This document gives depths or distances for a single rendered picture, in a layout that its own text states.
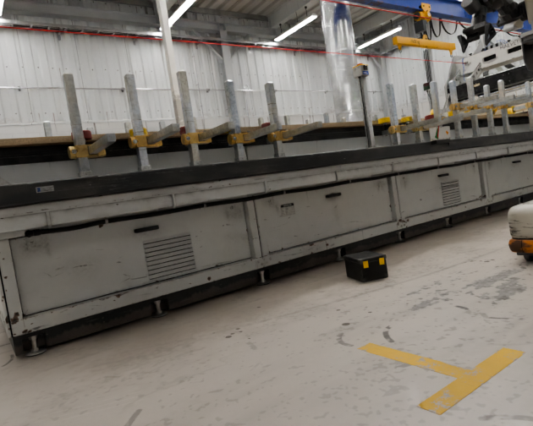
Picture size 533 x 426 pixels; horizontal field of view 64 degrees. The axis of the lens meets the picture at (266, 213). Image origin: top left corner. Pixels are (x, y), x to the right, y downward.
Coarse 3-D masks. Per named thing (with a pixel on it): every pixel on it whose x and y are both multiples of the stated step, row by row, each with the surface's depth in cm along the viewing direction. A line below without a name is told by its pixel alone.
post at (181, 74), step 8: (184, 72) 200; (184, 80) 200; (184, 88) 200; (184, 96) 200; (184, 104) 200; (184, 112) 201; (192, 112) 202; (184, 120) 202; (192, 120) 201; (192, 128) 201; (192, 144) 201; (192, 152) 201; (192, 160) 202; (200, 160) 203
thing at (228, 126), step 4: (224, 124) 182; (228, 124) 179; (232, 124) 180; (212, 128) 190; (216, 128) 188; (220, 128) 185; (224, 128) 182; (228, 128) 180; (232, 128) 181; (204, 132) 197; (208, 132) 194; (212, 132) 191; (216, 132) 188; (220, 132) 186; (224, 132) 188; (200, 136) 201; (204, 136) 198; (208, 136) 194; (212, 136) 195; (200, 140) 202
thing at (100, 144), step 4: (104, 136) 153; (108, 136) 151; (112, 136) 152; (96, 140) 162; (100, 140) 159; (104, 140) 154; (108, 140) 151; (112, 140) 152; (92, 144) 168; (96, 144) 163; (100, 144) 159; (104, 144) 155; (108, 144) 156; (92, 148) 169; (96, 148) 164; (100, 148) 163; (104, 148) 164; (92, 152) 171; (96, 152) 172
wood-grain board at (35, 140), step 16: (208, 128) 225; (240, 128) 236; (256, 128) 243; (288, 128) 256; (320, 128) 276; (0, 144) 172; (16, 144) 175; (32, 144) 178; (48, 144) 184; (64, 144) 189
